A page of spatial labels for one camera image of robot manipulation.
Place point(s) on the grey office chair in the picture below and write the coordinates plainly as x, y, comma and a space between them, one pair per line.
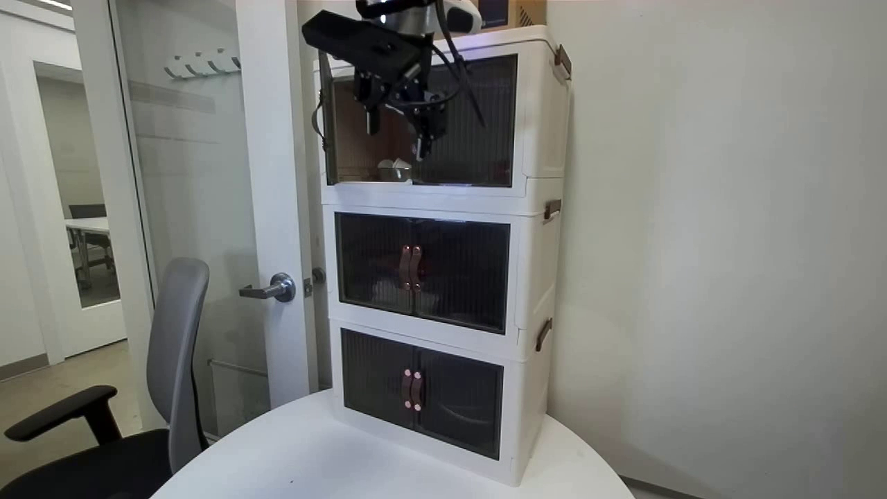
176, 361

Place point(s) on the white coat hooks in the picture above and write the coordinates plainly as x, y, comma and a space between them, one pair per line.
203, 65

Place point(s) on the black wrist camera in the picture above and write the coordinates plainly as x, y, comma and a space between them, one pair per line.
362, 44

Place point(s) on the dark ribbed cabinet door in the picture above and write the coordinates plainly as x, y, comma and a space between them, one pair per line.
481, 139
462, 406
369, 264
374, 379
462, 278
324, 92

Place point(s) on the large brown cardboard box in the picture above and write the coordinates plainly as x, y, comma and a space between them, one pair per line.
528, 13

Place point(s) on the white room door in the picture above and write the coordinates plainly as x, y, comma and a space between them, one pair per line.
272, 185

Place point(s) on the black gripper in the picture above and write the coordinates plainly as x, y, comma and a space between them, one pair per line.
403, 92

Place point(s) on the white stacked storage cabinet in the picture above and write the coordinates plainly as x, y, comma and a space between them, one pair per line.
537, 278

